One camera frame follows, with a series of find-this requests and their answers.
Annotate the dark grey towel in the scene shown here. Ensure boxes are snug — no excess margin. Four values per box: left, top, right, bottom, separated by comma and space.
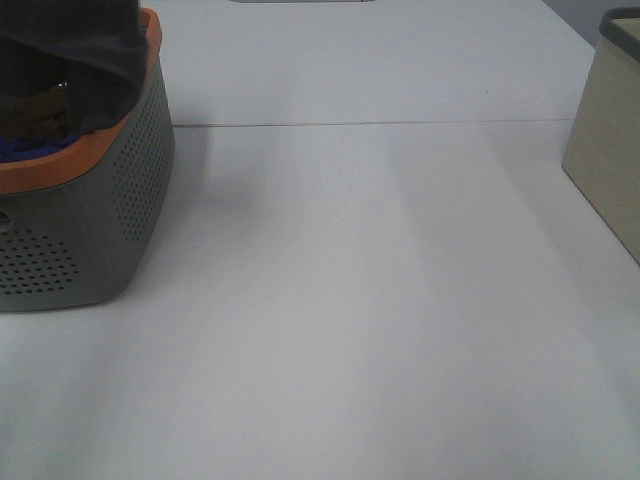
1, 1, 149, 135

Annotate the grey orange-rimmed laundry basket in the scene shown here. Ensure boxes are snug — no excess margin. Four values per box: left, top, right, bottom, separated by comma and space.
1, 8, 175, 312

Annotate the beige grey-rimmed bin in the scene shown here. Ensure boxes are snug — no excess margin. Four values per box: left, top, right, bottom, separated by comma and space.
562, 7, 639, 260

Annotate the brown cloth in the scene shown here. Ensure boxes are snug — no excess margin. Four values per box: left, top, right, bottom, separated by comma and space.
1, 83, 75, 141

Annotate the blue cloth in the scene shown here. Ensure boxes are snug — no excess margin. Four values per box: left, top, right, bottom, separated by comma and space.
0, 135, 80, 164

